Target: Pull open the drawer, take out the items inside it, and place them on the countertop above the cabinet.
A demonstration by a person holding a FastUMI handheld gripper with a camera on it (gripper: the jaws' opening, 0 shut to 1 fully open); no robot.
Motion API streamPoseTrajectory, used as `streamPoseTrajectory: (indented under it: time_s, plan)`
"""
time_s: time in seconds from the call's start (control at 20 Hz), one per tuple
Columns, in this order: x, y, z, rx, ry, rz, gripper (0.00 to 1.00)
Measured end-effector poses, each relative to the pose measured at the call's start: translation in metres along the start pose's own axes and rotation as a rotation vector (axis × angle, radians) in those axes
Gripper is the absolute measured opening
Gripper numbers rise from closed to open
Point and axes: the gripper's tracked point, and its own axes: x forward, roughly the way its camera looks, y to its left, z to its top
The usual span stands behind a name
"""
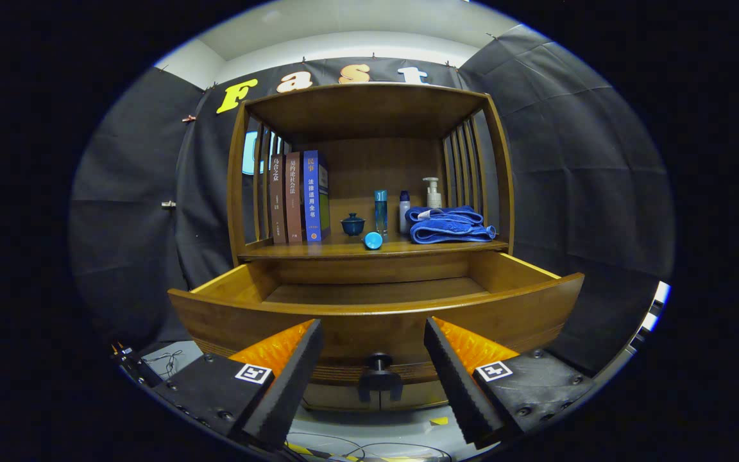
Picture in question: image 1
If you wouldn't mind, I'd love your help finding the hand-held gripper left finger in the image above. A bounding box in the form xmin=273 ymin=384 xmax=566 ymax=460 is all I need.
xmin=151 ymin=319 xmax=325 ymax=451

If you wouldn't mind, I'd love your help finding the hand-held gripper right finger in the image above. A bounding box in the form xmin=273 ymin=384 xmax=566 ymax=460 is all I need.
xmin=423 ymin=316 xmax=596 ymax=450

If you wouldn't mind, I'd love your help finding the wooden drawer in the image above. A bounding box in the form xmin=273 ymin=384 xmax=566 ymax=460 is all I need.
xmin=167 ymin=252 xmax=585 ymax=404

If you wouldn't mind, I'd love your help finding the wooden cabinet door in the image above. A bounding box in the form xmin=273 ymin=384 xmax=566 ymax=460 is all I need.
xmin=379 ymin=381 xmax=448 ymax=411
xmin=303 ymin=384 xmax=381 ymax=412

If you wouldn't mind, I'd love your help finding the wooden countertop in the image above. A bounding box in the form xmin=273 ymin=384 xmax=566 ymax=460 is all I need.
xmin=237 ymin=231 xmax=510 ymax=261

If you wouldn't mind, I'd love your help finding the wooden cabinet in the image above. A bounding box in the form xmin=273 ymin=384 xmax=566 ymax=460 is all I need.
xmin=226 ymin=82 xmax=516 ymax=412

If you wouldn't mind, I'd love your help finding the yellow black floor tape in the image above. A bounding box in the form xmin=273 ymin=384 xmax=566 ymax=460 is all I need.
xmin=288 ymin=442 xmax=423 ymax=462

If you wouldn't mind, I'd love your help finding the blue folded towel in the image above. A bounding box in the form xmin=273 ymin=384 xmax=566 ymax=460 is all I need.
xmin=405 ymin=205 xmax=498 ymax=245

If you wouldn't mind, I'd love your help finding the dark brown book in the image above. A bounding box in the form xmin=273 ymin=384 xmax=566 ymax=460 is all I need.
xmin=269 ymin=153 xmax=289 ymax=245

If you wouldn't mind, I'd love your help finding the reddish brown book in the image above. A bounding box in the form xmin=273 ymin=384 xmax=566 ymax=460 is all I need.
xmin=284 ymin=151 xmax=307 ymax=244

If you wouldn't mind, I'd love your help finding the tall teal bottle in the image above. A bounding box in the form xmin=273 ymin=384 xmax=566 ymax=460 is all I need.
xmin=373 ymin=189 xmax=389 ymax=235

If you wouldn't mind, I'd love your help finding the white pump bottle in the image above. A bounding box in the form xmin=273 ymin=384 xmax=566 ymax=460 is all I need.
xmin=422 ymin=176 xmax=443 ymax=210

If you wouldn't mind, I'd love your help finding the blue book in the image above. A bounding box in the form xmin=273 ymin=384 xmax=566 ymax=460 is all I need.
xmin=303 ymin=150 xmax=332 ymax=243

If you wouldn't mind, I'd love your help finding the black backdrop cloth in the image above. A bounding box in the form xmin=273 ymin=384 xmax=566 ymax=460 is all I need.
xmin=67 ymin=24 xmax=677 ymax=378

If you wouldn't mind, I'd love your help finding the thin black cable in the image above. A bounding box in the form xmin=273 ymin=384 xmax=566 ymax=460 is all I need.
xmin=144 ymin=349 xmax=185 ymax=381
xmin=285 ymin=431 xmax=454 ymax=462

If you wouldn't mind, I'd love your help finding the black device with wires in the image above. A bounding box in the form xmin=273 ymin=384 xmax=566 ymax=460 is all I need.
xmin=111 ymin=343 xmax=149 ymax=387

